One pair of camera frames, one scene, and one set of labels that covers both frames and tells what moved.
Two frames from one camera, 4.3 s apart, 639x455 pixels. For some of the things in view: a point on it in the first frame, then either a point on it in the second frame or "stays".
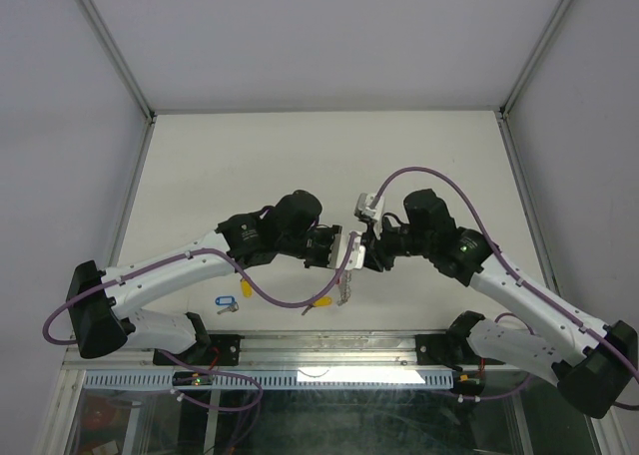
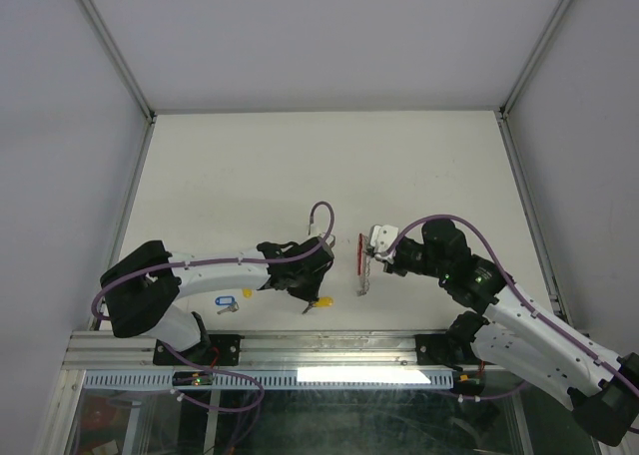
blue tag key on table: [229, 301] stays
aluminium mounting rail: [287, 350] stays
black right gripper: [375, 257] → [392, 268]
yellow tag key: [322, 301] stays
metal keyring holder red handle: [344, 286] → [363, 263]
